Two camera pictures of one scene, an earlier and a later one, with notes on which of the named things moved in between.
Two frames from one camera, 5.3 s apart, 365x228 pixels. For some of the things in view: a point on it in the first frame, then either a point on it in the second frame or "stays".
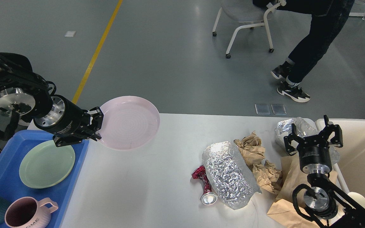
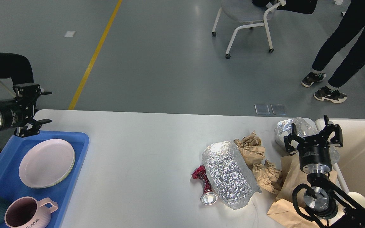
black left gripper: [66, 118] to [5, 114]
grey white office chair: [246, 11] stays
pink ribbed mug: [26, 212] stays
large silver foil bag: [231, 178] stays
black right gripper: [314, 152] stays
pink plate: [129, 122] to [46, 163]
